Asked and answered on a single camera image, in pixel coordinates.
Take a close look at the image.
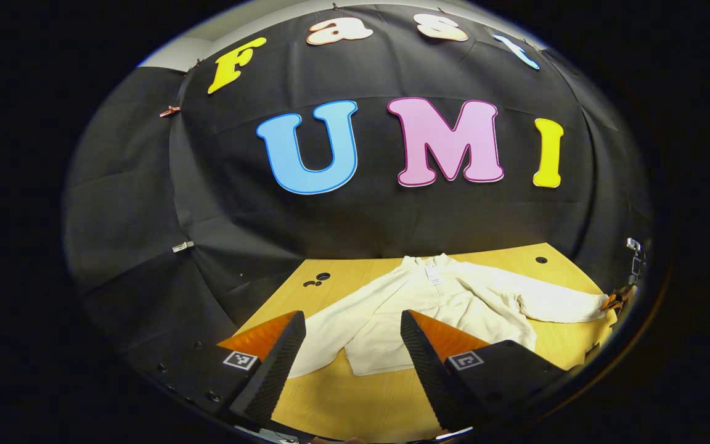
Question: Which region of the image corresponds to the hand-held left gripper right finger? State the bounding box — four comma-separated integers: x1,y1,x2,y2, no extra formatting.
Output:
399,310,568,432

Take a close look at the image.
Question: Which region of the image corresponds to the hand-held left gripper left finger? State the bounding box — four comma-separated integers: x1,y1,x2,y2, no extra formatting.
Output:
120,310,307,427

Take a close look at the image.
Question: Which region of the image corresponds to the white long-sleeved garment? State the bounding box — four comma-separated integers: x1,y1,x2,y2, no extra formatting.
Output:
287,253,610,378

